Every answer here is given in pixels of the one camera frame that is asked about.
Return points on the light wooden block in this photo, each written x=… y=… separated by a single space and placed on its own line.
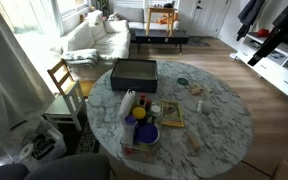
x=195 y=140
x=209 y=89
x=193 y=86
x=195 y=91

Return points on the white lid jar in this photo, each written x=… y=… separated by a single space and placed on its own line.
x=155 y=109

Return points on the red object on shelf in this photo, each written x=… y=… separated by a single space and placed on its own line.
x=263 y=32

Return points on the clear plastic container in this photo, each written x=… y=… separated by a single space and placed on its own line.
x=140 y=151

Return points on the white low shelf unit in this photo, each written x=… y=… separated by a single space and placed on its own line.
x=277 y=71

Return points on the small white bottle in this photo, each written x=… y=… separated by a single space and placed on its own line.
x=200 y=106

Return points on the white sofa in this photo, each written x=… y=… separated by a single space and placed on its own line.
x=112 y=45

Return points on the clear storage bin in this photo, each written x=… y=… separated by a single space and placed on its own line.
x=47 y=145

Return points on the dark open cardboard box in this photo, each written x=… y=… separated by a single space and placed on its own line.
x=134 y=75

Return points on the dark hanging jacket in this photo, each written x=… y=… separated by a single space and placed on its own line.
x=249 y=15

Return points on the light grey curtain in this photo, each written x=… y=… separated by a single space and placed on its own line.
x=7 y=90

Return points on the white throw pillow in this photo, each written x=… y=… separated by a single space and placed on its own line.
x=116 y=26

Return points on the red cap bottle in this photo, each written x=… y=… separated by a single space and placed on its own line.
x=142 y=99
x=148 y=104

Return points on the yellow lid jar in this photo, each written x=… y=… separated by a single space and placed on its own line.
x=139 y=113

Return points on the dark coffee table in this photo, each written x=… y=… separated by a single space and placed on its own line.
x=160 y=37

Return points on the natural wooden chair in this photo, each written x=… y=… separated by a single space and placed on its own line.
x=61 y=75

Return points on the yellow dog picture book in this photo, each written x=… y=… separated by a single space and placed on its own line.
x=172 y=113

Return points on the green house plant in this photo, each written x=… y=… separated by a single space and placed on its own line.
x=103 y=6

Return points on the black tilted screen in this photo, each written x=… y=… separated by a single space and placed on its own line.
x=277 y=35

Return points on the light grey sofa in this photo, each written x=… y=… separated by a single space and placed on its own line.
x=134 y=18

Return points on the purple cap clear bottle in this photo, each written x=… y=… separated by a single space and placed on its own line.
x=129 y=128

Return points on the orange plush toy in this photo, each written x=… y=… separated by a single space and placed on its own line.
x=165 y=19

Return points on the patterned cushion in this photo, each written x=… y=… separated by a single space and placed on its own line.
x=116 y=16

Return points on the white door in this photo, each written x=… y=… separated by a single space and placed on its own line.
x=207 y=16

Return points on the green round lid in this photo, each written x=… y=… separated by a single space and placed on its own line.
x=182 y=81

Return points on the white painted chair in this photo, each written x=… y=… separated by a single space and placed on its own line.
x=65 y=106

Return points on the grey upholstered chair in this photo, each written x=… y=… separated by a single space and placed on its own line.
x=67 y=168

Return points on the patterned floor mat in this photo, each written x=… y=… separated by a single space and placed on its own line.
x=88 y=140

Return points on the white sofa back cushion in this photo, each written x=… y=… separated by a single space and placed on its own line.
x=80 y=37
x=97 y=25

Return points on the small wooden side table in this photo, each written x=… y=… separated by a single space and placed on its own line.
x=160 y=11

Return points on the small dark doormat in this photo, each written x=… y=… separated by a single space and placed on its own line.
x=199 y=42

